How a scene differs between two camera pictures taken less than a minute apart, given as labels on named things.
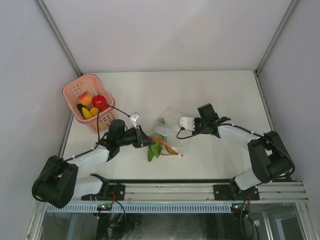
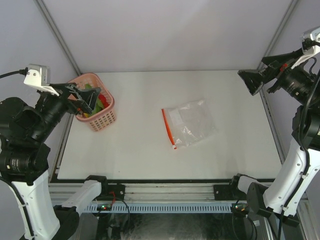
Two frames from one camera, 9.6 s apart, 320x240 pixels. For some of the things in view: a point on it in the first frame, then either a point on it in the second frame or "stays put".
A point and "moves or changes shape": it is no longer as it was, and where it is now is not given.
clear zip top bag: x=166 y=132 moves or changes shape
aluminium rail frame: x=190 y=191 stays put
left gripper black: x=142 y=140 -> x=87 y=100
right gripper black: x=196 y=131 -> x=278 y=66
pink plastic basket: x=91 y=84 stays put
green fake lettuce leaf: x=160 y=139 -> x=99 y=105
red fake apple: x=99 y=101 stays put
